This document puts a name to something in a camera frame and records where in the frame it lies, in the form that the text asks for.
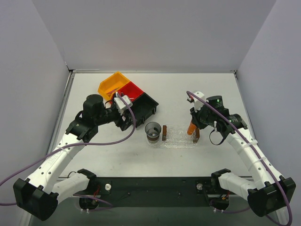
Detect clear holder with wooden ends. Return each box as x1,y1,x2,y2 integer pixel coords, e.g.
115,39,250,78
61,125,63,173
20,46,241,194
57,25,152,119
162,125,200,144

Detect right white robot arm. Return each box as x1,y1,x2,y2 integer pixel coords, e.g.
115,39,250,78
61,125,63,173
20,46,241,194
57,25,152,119
187,91,296,219

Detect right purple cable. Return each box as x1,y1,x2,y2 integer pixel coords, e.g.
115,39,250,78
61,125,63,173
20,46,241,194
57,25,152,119
186,91,293,226

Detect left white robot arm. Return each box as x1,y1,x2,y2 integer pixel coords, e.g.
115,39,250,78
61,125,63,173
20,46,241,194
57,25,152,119
13,93,133,221

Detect red plastic bin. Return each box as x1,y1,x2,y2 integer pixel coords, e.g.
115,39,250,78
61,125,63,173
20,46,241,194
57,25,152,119
109,81,143,102

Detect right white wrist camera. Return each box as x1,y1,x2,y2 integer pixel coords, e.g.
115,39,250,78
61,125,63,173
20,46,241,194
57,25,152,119
187,91,206,112

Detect glass cup with brown band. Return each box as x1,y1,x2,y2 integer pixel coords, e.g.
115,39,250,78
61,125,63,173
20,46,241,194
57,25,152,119
145,122,162,143

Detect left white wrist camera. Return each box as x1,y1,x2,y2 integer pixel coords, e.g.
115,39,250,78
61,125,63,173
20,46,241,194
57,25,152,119
113,92,133,115

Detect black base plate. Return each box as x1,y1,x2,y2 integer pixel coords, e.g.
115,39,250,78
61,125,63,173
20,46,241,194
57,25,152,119
77,177,230,209

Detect yellow plastic bin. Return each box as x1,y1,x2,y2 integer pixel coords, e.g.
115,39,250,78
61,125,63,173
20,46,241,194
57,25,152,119
98,72,130,100

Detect clear textured oval tray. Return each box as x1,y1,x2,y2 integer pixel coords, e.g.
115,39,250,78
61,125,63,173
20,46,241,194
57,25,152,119
146,132,198,149

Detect orange toothpaste tube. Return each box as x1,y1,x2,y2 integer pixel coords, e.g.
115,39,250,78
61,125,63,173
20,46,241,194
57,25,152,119
187,122,196,136

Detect pink toothpaste tube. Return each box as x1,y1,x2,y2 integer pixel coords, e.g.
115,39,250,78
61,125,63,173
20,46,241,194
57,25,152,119
107,88,120,95

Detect black plastic bin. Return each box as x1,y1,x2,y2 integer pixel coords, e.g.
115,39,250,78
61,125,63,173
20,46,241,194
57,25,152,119
120,93,158,131

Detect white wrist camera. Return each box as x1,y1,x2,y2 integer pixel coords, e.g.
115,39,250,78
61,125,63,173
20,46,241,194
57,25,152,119
113,92,133,115
187,91,206,112

